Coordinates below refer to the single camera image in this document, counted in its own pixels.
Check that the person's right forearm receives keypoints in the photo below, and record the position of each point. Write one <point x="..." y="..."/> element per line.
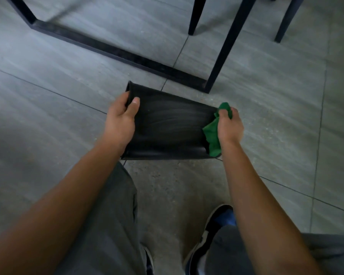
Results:
<point x="263" y="211"/>

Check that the person's left hand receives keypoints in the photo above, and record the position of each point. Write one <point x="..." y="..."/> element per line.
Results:
<point x="119" y="123"/>

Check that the person's right hand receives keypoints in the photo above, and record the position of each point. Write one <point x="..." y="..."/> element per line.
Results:
<point x="229" y="127"/>

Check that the grey trousers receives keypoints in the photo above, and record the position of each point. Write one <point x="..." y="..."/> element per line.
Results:
<point x="111" y="226"/>

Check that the person's left forearm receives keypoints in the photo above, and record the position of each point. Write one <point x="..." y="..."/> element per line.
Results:
<point x="50" y="209"/>

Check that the black white blue sneaker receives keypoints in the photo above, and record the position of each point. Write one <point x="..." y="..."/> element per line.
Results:
<point x="148" y="262"/>
<point x="206" y="234"/>

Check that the black metal table frame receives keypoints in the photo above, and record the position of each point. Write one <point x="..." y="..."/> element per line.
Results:
<point x="126" y="54"/>

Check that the person's left thumb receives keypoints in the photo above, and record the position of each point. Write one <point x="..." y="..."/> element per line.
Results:
<point x="133" y="107"/>

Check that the green cleaning cloth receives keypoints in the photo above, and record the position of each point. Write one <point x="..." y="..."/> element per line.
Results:
<point x="213" y="133"/>

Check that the person's right fingers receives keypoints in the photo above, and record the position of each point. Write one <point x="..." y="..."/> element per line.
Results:
<point x="226" y="112"/>

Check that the black plastic bin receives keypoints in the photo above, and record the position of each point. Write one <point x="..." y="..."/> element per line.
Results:
<point x="167" y="125"/>

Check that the black chair leg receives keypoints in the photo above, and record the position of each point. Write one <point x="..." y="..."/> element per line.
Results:
<point x="288" y="18"/>
<point x="195" y="14"/>

